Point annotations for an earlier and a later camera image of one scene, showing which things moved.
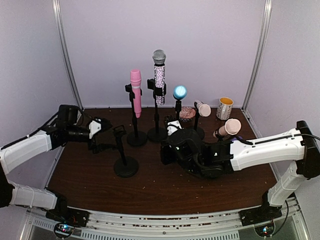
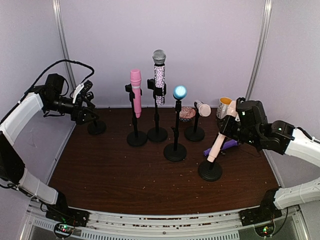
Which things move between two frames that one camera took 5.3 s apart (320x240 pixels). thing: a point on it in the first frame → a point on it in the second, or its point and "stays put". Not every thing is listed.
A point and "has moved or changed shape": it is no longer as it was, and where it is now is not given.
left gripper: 101,146 → 78,117
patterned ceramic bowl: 187,114 stays put
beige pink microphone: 232,126 has moved or changed shape
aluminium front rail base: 292,222 stays put
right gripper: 165,158 → 225,128
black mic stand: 126,166 has moved or changed shape
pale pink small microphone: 204,110 stays put
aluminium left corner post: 61,37 stays put
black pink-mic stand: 137,138 stays put
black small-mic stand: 198,131 stays put
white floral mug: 224,108 stays put
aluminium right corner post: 268,5 stays put
